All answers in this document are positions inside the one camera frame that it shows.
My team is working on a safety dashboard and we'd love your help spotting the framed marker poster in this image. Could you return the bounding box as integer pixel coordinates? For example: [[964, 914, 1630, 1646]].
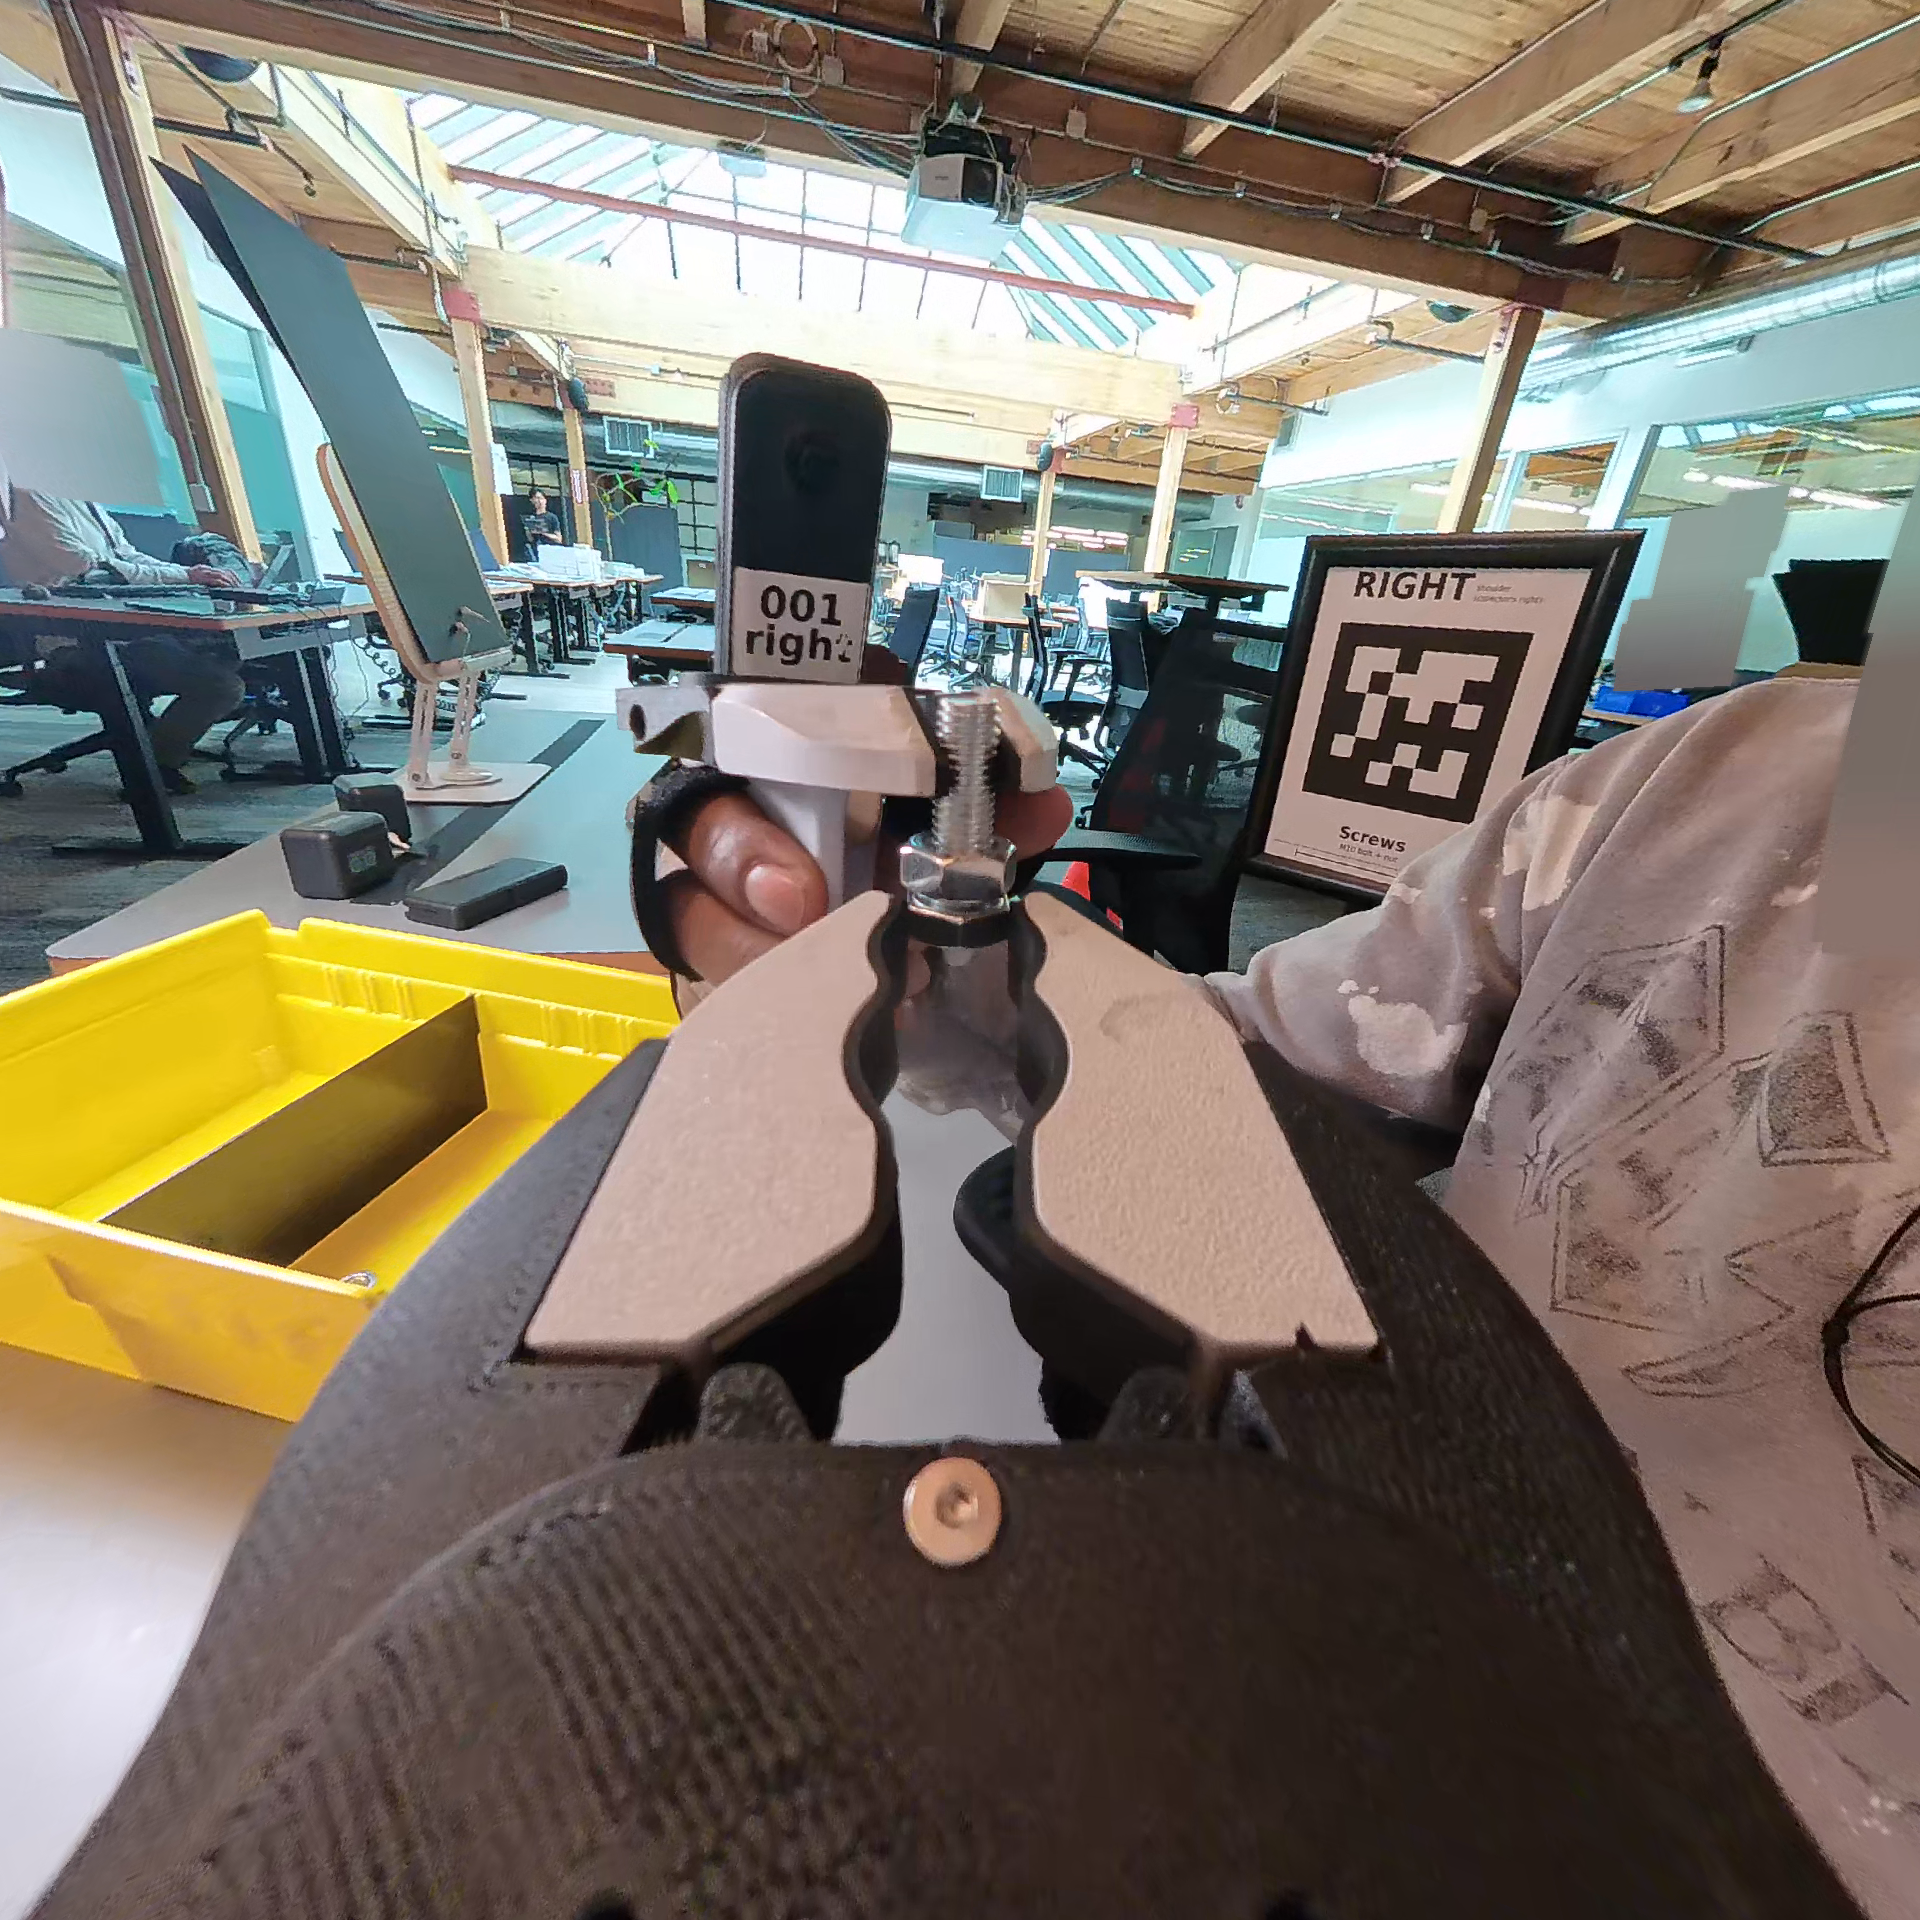
[[1247, 523, 1645, 901]]

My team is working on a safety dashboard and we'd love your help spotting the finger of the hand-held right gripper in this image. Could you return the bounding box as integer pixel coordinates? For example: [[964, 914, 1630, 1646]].
[[712, 683, 944, 802], [982, 695, 1060, 787]]

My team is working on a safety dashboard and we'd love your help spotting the silver hex bolt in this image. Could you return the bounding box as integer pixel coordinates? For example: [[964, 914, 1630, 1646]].
[[900, 695, 1019, 922]]

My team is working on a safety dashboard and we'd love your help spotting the black panel wooden stand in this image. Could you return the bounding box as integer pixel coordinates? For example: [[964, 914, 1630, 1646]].
[[149, 149, 557, 807]]

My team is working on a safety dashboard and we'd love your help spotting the black cord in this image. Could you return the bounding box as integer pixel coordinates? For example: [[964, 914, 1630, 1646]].
[[1817, 1199, 1920, 1485]]

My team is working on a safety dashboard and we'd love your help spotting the black flat box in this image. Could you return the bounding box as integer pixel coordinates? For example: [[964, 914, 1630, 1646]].
[[405, 859, 566, 933]]

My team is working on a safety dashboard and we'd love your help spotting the yellow storage bin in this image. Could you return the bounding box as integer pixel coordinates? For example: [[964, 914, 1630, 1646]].
[[0, 914, 685, 1429]]

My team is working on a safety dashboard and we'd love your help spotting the ceiling projector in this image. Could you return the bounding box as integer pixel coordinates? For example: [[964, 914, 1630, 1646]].
[[900, 120, 1030, 255]]

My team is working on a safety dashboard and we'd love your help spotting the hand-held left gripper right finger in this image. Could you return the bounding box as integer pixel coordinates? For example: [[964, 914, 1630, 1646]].
[[1002, 892, 1381, 1429]]

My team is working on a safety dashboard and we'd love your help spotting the black office chair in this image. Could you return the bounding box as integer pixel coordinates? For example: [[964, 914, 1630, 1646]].
[[1045, 610, 1292, 979]]

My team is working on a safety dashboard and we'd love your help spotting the office desk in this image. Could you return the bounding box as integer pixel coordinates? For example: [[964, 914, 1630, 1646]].
[[0, 583, 381, 859]]

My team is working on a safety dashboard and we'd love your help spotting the black cube device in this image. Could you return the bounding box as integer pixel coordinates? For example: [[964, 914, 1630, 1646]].
[[277, 807, 394, 901]]

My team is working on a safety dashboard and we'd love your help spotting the person's right hand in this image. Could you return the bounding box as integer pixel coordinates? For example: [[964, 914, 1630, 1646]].
[[660, 784, 1080, 979]]

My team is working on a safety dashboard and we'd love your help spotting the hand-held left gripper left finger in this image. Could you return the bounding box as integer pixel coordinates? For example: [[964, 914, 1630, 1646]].
[[520, 892, 917, 1429]]

